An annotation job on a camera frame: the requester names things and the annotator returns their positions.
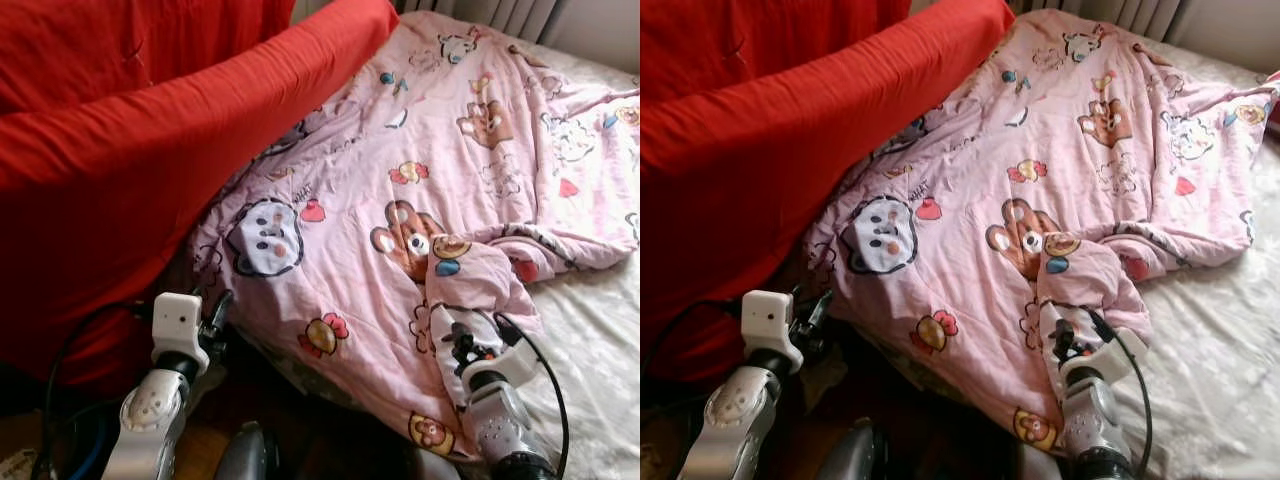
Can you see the pink cartoon print blanket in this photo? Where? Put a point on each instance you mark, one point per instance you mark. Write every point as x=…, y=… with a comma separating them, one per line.
x=1100, y=170
x=480, y=170

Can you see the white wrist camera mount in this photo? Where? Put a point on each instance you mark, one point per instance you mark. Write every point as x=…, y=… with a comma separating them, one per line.
x=178, y=320
x=515, y=360
x=1120, y=355
x=770, y=318

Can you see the red fabric sofa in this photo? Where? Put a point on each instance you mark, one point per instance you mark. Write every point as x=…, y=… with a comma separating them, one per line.
x=150, y=130
x=780, y=130

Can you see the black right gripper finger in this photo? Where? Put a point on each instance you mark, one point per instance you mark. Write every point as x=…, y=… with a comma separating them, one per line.
x=465, y=336
x=1063, y=331

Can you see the grey striped curtain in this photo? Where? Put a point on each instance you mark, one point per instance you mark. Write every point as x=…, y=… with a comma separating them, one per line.
x=1110, y=15
x=500, y=15

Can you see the silver robot leg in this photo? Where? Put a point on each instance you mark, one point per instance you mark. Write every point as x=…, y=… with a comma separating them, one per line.
x=1030, y=468
x=855, y=455
x=435, y=468
x=248, y=455

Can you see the silver left robot leg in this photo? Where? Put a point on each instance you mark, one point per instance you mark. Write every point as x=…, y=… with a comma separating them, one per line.
x=248, y=455
x=855, y=455

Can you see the beige floral bed sheet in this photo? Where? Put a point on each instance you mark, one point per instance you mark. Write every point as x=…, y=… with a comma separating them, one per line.
x=1220, y=340
x=600, y=340

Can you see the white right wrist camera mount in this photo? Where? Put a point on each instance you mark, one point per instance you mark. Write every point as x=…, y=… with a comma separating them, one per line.
x=515, y=360
x=1120, y=355

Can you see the silver right robot leg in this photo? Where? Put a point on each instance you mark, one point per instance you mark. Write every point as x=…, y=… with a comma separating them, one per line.
x=1030, y=468
x=435, y=468

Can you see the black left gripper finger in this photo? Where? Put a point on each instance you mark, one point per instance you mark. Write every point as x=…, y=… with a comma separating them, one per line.
x=221, y=313
x=819, y=310

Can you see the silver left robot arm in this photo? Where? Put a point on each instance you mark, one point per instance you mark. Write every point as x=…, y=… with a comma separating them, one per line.
x=735, y=420
x=145, y=420

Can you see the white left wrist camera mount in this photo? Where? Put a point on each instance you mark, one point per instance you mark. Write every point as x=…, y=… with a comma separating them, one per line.
x=770, y=318
x=178, y=320

